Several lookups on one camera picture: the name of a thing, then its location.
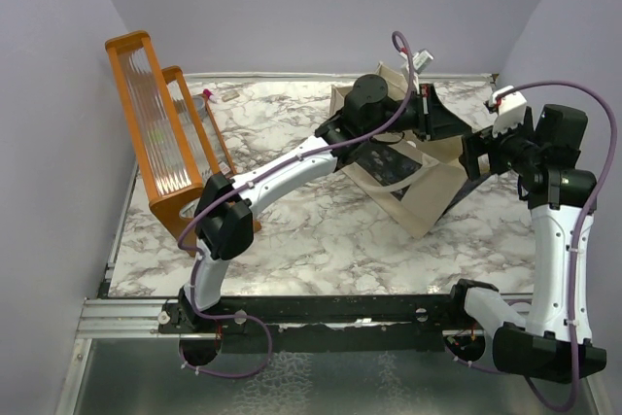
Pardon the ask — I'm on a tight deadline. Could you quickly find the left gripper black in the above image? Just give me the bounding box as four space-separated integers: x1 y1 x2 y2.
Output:
363 84 471 142

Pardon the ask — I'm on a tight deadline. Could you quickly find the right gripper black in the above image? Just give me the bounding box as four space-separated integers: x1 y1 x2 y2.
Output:
460 109 543 180

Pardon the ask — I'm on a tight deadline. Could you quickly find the beige canvas tote bag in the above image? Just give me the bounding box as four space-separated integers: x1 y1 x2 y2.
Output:
329 60 492 240

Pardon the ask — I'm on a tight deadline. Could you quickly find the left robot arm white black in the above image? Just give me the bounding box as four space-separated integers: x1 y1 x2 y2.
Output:
180 74 471 332

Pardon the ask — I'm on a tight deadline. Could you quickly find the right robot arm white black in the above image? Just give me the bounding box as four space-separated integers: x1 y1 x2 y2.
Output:
446 104 606 384

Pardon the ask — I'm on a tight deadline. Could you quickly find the short orange wooden rack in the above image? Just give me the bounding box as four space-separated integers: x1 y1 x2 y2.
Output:
159 65 263 234

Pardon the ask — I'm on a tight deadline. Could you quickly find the small pink white tube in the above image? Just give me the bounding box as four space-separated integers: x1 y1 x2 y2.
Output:
202 88 216 101

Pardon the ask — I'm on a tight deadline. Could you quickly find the grey tape roll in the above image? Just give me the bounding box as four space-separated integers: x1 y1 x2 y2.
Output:
192 95 209 120

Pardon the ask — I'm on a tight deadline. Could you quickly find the tall orange wooden rack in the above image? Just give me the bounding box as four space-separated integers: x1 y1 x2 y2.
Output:
105 30 205 237

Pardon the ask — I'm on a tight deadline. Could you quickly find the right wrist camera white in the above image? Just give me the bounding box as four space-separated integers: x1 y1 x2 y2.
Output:
486 86 527 138

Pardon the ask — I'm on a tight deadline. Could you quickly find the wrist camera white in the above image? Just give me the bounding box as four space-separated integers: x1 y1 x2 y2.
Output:
486 86 527 138
400 48 434 74

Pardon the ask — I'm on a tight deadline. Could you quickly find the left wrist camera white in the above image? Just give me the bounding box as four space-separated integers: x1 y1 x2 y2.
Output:
400 48 434 74

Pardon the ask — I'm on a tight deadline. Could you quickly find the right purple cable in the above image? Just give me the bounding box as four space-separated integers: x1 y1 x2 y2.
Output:
449 80 621 412

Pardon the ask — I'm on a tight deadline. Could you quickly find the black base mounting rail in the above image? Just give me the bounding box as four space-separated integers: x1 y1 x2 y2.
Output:
158 294 485 353

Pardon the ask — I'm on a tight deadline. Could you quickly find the aluminium frame rail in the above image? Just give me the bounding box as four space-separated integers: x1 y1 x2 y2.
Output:
78 294 472 338

